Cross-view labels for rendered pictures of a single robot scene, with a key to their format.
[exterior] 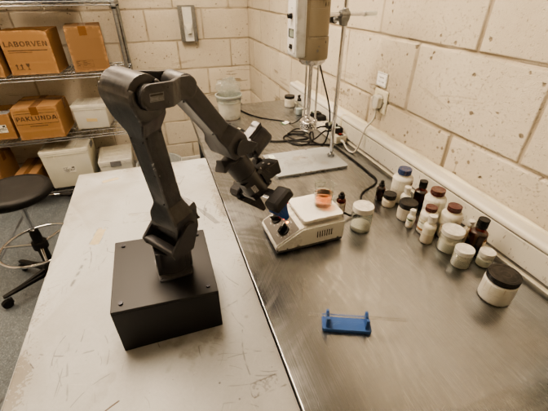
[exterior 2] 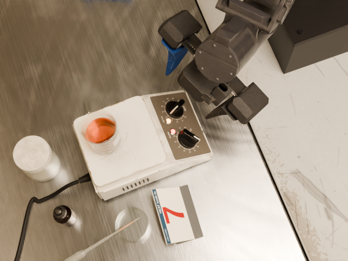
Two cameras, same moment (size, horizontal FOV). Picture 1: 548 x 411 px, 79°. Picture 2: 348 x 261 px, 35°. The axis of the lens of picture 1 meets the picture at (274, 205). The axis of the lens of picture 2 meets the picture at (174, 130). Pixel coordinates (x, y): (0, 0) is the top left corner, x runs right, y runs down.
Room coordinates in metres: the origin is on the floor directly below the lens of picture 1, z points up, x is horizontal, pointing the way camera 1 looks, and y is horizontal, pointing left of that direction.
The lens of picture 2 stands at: (1.03, -0.01, 1.82)
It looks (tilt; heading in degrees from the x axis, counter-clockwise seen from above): 71 degrees down; 184
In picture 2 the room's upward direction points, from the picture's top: 6 degrees counter-clockwise
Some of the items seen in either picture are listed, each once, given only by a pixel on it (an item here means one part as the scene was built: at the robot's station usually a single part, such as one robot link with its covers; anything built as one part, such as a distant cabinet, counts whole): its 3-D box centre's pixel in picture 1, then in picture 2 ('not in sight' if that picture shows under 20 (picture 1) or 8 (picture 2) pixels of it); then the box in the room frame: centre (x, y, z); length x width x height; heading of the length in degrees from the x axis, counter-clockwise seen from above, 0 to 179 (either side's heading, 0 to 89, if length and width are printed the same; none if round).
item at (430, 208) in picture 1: (427, 218); not in sight; (0.77, -0.44, 0.94); 0.05 x 0.05 x 0.09
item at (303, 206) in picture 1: (315, 206); (119, 140); (0.77, -0.11, 0.98); 0.12 x 0.12 x 0.01; 20
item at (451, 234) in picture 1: (450, 238); not in sight; (0.69, -0.47, 0.93); 0.06 x 0.06 x 0.07
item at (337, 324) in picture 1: (346, 320); not in sight; (0.44, -0.15, 0.92); 0.10 x 0.03 x 0.04; 85
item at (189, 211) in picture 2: not in sight; (177, 213); (0.88, -0.03, 0.92); 0.09 x 0.06 x 0.04; 15
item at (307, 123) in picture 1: (310, 95); not in sight; (1.23, -0.13, 1.17); 0.07 x 0.07 x 0.25
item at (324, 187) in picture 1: (324, 194); (100, 133); (0.77, -0.14, 1.02); 0.06 x 0.05 x 0.08; 92
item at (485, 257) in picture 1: (485, 257); not in sight; (0.63, -0.54, 0.92); 0.04 x 0.04 x 0.04
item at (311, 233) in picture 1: (305, 221); (137, 142); (0.76, -0.09, 0.94); 0.22 x 0.13 x 0.08; 110
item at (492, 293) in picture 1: (499, 285); not in sight; (0.52, -0.51, 0.94); 0.07 x 0.07 x 0.07
